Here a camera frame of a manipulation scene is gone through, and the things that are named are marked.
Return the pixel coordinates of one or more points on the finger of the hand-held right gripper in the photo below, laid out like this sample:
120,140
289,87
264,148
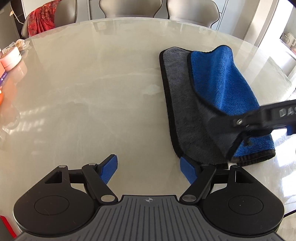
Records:
249,119

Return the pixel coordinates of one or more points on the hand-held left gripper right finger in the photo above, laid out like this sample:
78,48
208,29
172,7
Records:
188,171

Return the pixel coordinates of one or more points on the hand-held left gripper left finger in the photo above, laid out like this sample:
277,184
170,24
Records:
109,169

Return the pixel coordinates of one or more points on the blue and grey towel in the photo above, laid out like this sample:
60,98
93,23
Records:
208,97

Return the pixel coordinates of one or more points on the white kitchen counter cabinet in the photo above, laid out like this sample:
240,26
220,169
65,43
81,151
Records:
290,60

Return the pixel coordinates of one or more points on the cream electric kettle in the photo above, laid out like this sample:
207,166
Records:
289,39

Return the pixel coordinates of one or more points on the red flat box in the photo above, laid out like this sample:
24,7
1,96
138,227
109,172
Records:
7,228

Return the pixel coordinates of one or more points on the beige dining chair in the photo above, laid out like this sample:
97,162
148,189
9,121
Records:
194,11
131,8

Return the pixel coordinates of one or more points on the orange tissue box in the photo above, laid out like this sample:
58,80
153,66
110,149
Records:
2,76

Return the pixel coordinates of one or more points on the pink round container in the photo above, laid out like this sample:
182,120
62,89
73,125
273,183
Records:
11,59

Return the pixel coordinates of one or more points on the clear plastic bag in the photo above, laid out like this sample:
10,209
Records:
22,45

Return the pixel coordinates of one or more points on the beige chair with red cloth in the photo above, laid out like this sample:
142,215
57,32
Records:
67,11

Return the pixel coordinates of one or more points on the red patterned cloth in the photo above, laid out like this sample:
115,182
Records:
44,18

